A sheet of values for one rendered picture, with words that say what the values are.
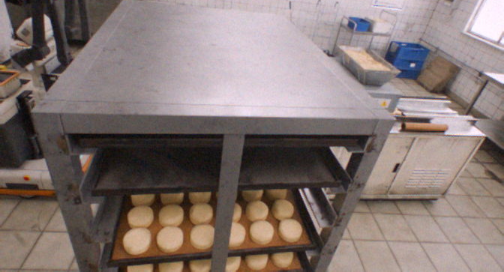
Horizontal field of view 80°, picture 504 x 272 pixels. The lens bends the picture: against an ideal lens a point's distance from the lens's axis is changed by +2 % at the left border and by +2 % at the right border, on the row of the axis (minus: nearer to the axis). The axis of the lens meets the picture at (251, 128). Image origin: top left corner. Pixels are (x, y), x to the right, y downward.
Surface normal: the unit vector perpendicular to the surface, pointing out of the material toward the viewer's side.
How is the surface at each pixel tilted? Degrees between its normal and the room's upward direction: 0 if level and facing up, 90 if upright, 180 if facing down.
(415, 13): 90
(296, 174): 0
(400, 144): 90
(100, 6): 89
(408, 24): 90
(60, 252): 0
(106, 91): 0
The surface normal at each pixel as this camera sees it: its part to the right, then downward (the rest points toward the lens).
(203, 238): 0.13, -0.83
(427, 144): 0.13, 0.55
